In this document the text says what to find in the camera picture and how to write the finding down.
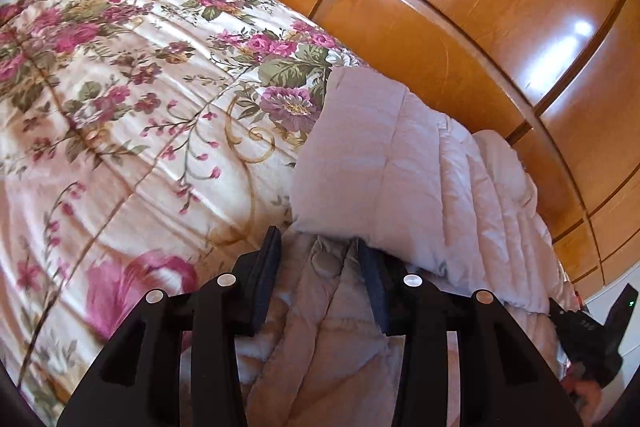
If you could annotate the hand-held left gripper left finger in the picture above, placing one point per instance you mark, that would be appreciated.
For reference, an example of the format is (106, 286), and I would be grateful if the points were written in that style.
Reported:
(267, 267)

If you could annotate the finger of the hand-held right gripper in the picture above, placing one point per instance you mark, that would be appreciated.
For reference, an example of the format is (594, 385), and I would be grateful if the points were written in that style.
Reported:
(562, 314)

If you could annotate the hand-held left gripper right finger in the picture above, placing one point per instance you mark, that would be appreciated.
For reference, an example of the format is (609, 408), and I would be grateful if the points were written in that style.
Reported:
(372, 277)

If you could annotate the white quilted jacket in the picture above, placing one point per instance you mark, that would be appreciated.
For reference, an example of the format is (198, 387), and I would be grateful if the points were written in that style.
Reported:
(400, 167)

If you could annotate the floral bedspread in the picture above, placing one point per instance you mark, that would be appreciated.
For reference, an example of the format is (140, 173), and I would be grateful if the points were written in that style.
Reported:
(125, 107)

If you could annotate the wooden headboard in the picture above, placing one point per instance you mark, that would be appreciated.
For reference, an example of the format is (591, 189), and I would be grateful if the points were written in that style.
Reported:
(475, 32)

